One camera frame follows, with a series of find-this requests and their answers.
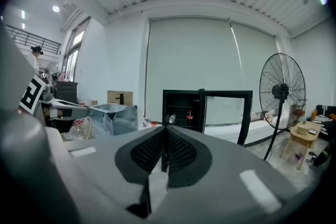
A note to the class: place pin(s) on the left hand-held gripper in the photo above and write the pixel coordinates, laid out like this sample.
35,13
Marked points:
31,94

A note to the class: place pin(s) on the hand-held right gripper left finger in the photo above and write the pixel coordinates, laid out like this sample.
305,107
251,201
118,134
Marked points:
99,165

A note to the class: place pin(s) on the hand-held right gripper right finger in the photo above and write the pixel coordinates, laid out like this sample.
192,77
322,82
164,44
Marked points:
231,178

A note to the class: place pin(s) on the black mini fridge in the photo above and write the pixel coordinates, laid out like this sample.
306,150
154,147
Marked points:
183,98

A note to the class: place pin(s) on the pack of water bottles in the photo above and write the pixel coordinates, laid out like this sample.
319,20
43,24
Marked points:
76,131

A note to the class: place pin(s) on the black cabinet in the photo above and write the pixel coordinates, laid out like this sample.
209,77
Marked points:
67,91

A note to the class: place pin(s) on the brown cardboard box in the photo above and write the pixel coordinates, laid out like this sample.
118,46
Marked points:
115,97

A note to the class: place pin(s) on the silver foil box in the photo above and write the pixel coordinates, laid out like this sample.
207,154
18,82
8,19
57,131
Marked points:
118,119

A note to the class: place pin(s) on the tall glass window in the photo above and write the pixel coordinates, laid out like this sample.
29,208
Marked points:
74,55

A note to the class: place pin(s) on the light wooden side table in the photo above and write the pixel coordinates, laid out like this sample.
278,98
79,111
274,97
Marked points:
302,140

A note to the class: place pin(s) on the clear plastic water bottle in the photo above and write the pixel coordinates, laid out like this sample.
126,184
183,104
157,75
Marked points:
172,118

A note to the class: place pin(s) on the black metal railing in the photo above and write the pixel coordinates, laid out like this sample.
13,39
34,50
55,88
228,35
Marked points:
31,39

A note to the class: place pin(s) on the beige bowl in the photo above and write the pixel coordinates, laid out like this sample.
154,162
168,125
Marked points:
303,129

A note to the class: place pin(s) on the round ceiling light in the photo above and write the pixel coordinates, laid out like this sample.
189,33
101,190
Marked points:
55,9

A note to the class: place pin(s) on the black white striped cushion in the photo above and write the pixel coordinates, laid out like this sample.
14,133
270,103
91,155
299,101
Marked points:
324,115

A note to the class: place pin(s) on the white roller blind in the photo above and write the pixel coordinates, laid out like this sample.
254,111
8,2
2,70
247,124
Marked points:
257,60
189,65

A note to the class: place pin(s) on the black pedestal fan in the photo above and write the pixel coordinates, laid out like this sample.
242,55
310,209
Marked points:
281,91

